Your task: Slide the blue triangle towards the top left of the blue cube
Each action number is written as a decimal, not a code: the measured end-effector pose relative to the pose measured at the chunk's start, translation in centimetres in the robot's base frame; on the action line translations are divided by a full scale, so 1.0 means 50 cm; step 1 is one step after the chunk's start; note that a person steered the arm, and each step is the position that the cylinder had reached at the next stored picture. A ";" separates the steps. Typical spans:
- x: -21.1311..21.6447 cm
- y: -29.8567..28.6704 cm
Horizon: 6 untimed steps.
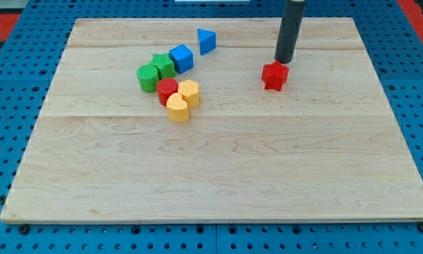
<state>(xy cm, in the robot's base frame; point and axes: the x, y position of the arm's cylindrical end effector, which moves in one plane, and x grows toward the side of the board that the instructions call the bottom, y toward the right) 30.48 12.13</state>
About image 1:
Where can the red star block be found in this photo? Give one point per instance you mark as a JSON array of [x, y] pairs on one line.
[[274, 76]]

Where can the blue cube block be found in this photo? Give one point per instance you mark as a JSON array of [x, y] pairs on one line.
[[182, 58]]

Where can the blue triangle block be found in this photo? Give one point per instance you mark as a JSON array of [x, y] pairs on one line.
[[207, 41]]

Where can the yellow heart block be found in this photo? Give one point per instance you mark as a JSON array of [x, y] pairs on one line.
[[177, 108]]

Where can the yellow hexagon block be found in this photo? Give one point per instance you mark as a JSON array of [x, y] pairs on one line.
[[190, 91]]

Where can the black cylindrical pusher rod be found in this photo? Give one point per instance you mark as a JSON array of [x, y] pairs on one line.
[[291, 20]]

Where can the wooden board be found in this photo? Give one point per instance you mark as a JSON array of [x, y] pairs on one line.
[[325, 149]]

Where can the red cylinder block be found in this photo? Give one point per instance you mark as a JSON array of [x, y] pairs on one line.
[[165, 88]]

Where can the green star block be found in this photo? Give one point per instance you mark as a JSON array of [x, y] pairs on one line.
[[164, 65]]

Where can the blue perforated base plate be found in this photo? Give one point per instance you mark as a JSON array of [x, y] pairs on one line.
[[392, 32]]

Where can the green cylinder block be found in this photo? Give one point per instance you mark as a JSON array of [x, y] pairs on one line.
[[148, 78]]

